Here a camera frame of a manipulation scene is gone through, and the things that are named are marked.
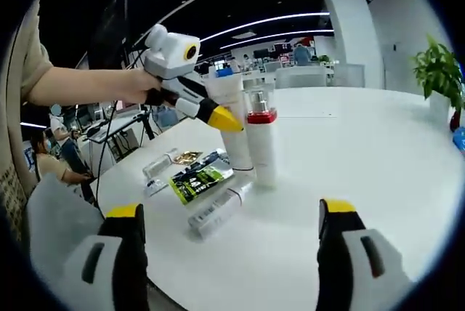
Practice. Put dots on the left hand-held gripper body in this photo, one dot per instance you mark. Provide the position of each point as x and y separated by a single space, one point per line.
170 56

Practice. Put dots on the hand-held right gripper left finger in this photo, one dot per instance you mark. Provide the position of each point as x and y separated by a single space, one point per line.
94 271

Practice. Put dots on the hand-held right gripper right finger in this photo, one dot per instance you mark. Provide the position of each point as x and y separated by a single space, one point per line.
352 263

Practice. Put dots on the blue silver skincare sachet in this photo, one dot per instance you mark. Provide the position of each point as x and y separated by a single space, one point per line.
216 160

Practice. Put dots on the gold foil skincare sachet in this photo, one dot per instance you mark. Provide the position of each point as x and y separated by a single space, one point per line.
187 157

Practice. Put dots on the red collared skincare bottle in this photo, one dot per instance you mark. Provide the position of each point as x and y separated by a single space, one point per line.
263 151

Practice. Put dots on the green black skincare sachet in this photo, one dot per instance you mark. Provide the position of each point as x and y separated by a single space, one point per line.
198 184

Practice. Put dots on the small clear skincare sachet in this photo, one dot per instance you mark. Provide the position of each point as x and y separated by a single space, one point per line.
156 186

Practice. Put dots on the small white skincare tube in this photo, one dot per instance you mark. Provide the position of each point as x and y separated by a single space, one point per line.
214 216

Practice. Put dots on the blue storage crate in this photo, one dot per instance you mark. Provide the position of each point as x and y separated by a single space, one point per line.
224 70

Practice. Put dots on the person's left hand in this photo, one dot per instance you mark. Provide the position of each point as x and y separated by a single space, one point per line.
138 85

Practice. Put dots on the white chair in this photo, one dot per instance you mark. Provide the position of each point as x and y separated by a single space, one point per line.
61 224

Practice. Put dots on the black tripod stand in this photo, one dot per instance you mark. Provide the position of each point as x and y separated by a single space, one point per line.
147 125

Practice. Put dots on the white office counter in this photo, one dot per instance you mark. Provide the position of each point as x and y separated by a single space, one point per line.
301 75

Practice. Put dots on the ceiling light strip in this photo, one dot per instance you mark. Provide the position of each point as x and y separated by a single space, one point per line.
276 36
265 22

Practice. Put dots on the person's beige printed shirt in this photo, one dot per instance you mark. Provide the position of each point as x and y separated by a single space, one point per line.
22 71

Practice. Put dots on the small blue container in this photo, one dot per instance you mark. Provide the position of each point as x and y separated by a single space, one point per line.
459 142

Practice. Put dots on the dark red vase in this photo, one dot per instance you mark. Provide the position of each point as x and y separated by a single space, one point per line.
457 122

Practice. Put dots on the green plant in white pot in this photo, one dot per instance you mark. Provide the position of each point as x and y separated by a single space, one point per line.
439 67

